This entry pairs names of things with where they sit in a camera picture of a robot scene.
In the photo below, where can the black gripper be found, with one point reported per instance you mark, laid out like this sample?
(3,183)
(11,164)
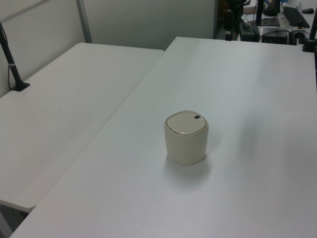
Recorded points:
(228,20)

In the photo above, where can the beige trash bin lid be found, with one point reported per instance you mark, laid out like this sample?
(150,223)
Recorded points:
(185,124)

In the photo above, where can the beige small trash bin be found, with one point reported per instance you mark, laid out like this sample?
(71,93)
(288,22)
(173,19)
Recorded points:
(186,151)

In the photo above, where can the black monitor stand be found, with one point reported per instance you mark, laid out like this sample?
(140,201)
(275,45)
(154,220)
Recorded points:
(260,15)

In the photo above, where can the black electronics box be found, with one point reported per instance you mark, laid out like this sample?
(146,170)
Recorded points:
(275,36)

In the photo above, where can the black computer keyboard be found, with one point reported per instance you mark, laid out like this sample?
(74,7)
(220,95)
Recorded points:
(296,16)

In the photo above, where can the black computer mouse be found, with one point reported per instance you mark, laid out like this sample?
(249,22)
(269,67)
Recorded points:
(307,10)

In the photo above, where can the white side table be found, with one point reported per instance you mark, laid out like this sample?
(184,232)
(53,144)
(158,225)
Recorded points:
(62,111)

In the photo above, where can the black camera pole with clamp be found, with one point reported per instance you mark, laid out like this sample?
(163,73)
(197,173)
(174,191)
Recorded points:
(12,67)
(311,37)

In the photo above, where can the grey metal partition post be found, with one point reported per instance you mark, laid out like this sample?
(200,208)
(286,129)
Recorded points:
(84,21)

